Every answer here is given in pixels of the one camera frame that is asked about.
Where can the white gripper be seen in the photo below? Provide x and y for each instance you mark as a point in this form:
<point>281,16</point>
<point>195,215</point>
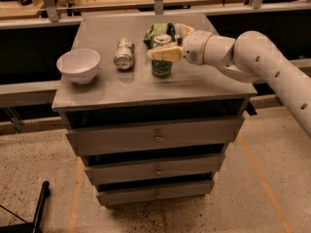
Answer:
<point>195,47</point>

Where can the green soda can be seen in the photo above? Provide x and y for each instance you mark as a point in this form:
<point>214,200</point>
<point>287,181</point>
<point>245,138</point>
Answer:
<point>161,68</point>

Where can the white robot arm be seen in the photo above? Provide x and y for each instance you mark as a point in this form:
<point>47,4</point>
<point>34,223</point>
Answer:
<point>248,58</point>

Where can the silver lying soda can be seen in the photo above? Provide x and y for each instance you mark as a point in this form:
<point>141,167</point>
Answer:
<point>124,57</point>

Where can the green chip bag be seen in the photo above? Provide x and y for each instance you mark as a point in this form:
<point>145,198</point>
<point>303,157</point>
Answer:
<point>162,28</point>

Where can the grey drawer cabinet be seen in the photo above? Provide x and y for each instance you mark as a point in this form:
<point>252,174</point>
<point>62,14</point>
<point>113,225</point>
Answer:
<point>144,138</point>

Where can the white bowl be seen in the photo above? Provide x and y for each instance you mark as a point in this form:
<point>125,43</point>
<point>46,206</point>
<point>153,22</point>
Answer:
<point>79,66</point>

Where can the grey metal railing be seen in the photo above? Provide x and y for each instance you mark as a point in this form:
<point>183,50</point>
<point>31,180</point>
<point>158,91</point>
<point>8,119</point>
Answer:
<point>14,14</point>

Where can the black stand leg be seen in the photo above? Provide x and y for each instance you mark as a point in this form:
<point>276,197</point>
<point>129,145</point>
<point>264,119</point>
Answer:
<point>34,225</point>

